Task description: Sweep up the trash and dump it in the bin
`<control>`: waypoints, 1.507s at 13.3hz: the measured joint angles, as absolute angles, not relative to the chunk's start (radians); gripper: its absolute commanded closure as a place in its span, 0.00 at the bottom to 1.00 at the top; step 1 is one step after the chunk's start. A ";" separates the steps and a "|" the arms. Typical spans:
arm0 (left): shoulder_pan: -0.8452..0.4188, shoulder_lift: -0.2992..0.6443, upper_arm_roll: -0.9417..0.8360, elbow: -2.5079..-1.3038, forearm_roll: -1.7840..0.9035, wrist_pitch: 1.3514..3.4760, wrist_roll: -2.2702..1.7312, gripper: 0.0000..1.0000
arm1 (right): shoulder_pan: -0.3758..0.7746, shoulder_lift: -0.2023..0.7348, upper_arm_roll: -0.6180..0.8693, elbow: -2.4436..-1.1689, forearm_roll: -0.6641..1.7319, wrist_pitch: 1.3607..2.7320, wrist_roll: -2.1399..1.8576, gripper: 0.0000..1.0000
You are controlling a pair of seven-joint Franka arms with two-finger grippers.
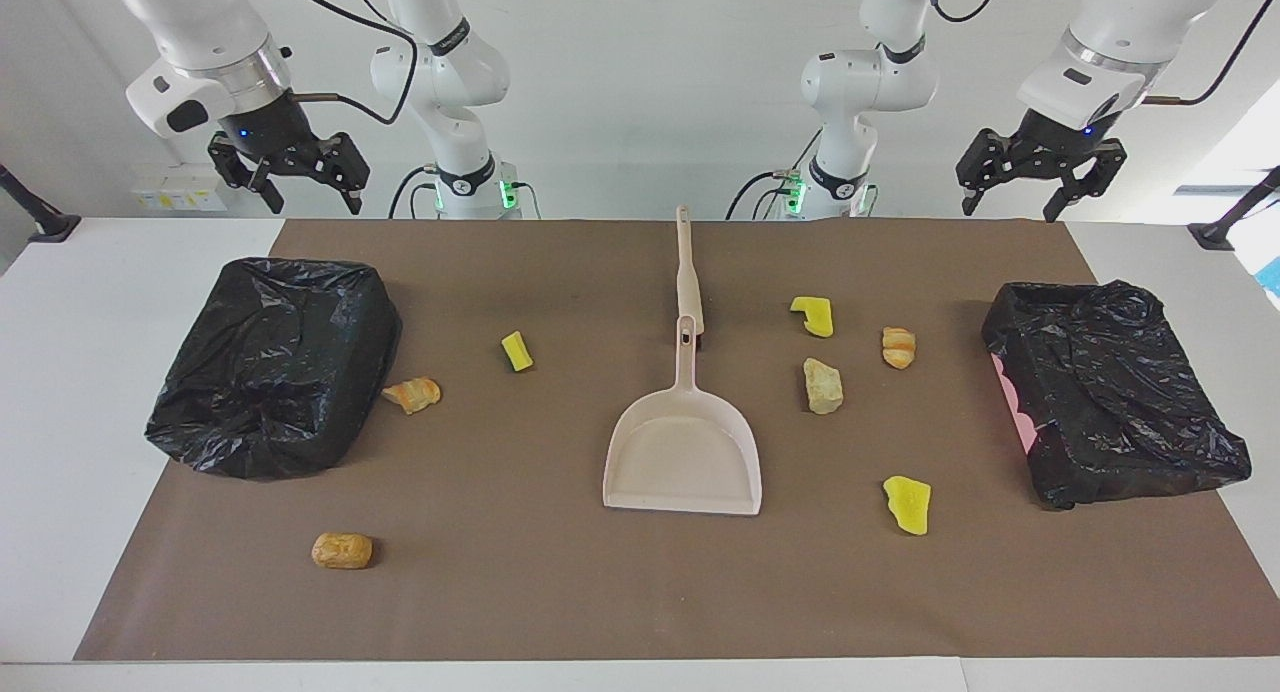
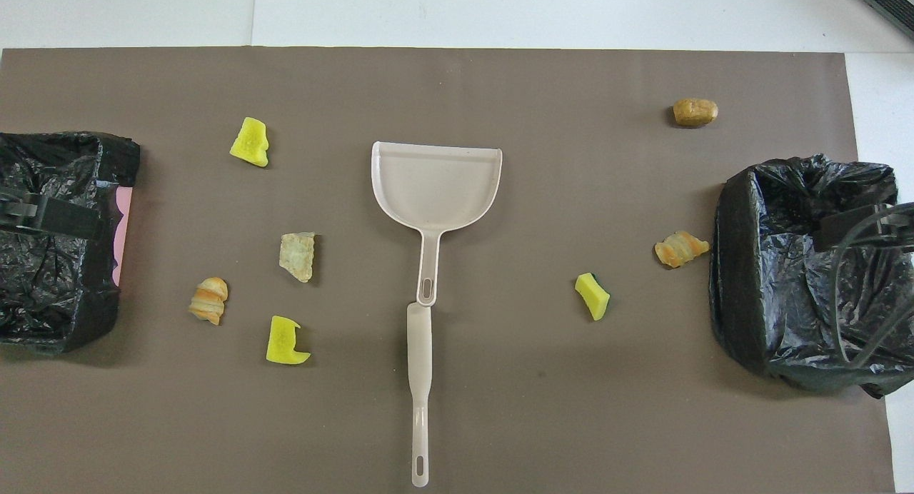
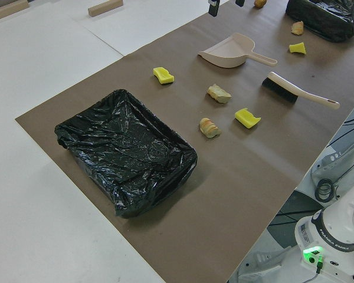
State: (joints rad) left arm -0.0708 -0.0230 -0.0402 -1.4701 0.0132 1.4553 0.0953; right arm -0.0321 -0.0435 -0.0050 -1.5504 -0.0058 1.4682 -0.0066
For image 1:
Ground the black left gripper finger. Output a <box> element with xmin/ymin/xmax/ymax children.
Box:
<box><xmin>1042</xmin><ymin>137</ymin><xmax>1128</xmax><ymax>223</ymax></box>
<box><xmin>955</xmin><ymin>130</ymin><xmax>1023</xmax><ymax>218</ymax></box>

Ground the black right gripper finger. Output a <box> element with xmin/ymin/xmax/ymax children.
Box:
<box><xmin>208</xmin><ymin>137</ymin><xmax>286</xmax><ymax>215</ymax></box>
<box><xmin>305</xmin><ymin>132</ymin><xmax>371</xmax><ymax>215</ymax></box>

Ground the notched yellow sponge piece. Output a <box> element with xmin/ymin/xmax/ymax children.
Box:
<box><xmin>790</xmin><ymin>295</ymin><xmax>835</xmax><ymax>339</ymax></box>

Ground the orange toy croissant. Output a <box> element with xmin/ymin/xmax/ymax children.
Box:
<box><xmin>381</xmin><ymin>376</ymin><xmax>442</xmax><ymax>415</ymax></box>

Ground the pale beige bread chunk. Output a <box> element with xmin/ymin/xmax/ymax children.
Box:
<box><xmin>802</xmin><ymin>358</ymin><xmax>845</xmax><ymax>415</ymax></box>

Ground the beige hand brush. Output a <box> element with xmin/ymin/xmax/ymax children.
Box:
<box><xmin>674</xmin><ymin>204</ymin><xmax>714</xmax><ymax>353</ymax></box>

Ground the textured yellow sponge piece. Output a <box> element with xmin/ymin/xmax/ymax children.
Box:
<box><xmin>882</xmin><ymin>475</ymin><xmax>932</xmax><ymax>537</ymax></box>

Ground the brown toy bread roll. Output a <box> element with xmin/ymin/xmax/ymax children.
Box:
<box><xmin>311</xmin><ymin>532</ymin><xmax>374</xmax><ymax>571</ymax></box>

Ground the beige plastic dustpan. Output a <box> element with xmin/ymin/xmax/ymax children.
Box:
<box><xmin>602</xmin><ymin>315</ymin><xmax>763</xmax><ymax>517</ymax></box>

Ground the bin lined with black bag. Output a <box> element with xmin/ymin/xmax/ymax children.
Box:
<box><xmin>145</xmin><ymin>257</ymin><xmax>403</xmax><ymax>481</ymax></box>

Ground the pink bin with black bag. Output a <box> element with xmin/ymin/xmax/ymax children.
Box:
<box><xmin>981</xmin><ymin>279</ymin><xmax>1253</xmax><ymax>511</ymax></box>

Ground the brown table mat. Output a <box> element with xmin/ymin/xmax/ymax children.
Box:
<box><xmin>73</xmin><ymin>219</ymin><xmax>1280</xmax><ymax>663</ymax></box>

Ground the black base cable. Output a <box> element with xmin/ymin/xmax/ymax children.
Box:
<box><xmin>388</xmin><ymin>165</ymin><xmax>441</xmax><ymax>220</ymax></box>
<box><xmin>725</xmin><ymin>127</ymin><xmax>823</xmax><ymax>220</ymax></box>

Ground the white wall socket box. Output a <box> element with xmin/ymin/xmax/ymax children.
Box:
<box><xmin>130</xmin><ymin>162</ymin><xmax>229</xmax><ymax>213</ymax></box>

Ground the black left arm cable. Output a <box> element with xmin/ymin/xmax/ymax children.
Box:
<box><xmin>1143</xmin><ymin>7</ymin><xmax>1280</xmax><ymax>106</ymax></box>

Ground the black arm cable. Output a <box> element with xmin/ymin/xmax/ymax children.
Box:
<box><xmin>1143</xmin><ymin>7</ymin><xmax>1280</xmax><ymax>106</ymax></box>
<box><xmin>262</xmin><ymin>0</ymin><xmax>419</xmax><ymax>128</ymax></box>

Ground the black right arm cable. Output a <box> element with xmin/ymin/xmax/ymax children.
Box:
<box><xmin>262</xmin><ymin>0</ymin><xmax>419</xmax><ymax>128</ymax></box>

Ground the black camera stand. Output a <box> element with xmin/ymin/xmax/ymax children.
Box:
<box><xmin>1188</xmin><ymin>167</ymin><xmax>1280</xmax><ymax>251</ymax></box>
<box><xmin>0</xmin><ymin>162</ymin><xmax>81</xmax><ymax>244</ymax></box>

